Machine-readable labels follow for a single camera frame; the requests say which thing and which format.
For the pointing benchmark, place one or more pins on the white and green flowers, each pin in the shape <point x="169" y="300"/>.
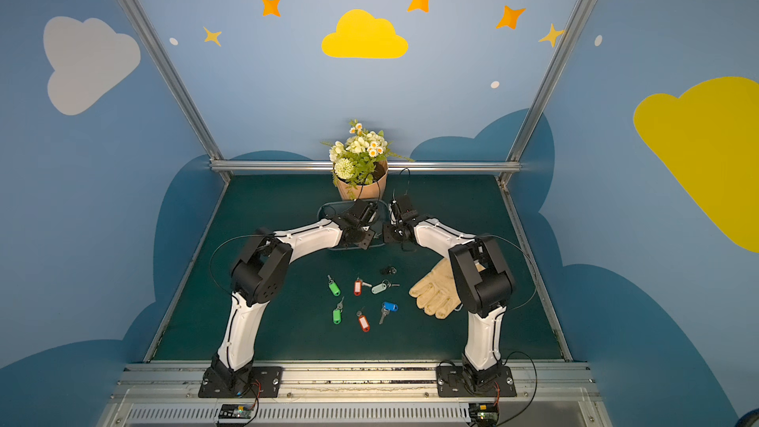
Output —
<point x="354" y="161"/>

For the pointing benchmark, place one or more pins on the circuit board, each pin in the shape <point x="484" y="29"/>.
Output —
<point x="235" y="413"/>
<point x="483" y="414"/>

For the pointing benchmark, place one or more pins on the red tag key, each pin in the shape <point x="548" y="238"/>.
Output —
<point x="359" y="286"/>
<point x="363" y="321"/>

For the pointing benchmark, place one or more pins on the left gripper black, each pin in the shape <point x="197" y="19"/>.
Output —
<point x="362" y="214"/>

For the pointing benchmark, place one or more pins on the beige work glove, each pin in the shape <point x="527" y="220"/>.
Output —
<point x="436" y="293"/>

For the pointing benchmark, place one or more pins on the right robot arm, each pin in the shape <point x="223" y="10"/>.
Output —
<point x="472" y="274"/>

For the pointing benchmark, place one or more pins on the light blue tag key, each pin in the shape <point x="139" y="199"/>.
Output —
<point x="382" y="287"/>

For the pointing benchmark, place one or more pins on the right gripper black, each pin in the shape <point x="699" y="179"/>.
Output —
<point x="400" y="213"/>

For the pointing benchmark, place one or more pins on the pink flower pot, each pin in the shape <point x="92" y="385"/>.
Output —
<point x="372" y="191"/>

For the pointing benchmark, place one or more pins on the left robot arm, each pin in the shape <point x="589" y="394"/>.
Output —
<point x="258" y="276"/>

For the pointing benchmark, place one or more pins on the right circuit board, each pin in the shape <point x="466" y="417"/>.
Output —
<point x="483" y="414"/>

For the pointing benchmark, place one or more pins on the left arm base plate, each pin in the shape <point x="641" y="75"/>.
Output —
<point x="247" y="383"/>

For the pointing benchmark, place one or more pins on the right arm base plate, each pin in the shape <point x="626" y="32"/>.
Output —
<point x="457" y="381"/>

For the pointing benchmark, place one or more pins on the green tag key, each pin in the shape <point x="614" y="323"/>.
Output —
<point x="333" y="287"/>
<point x="337" y="313"/>

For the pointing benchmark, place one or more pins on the left circuit board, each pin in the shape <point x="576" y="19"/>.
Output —
<point x="235" y="413"/>

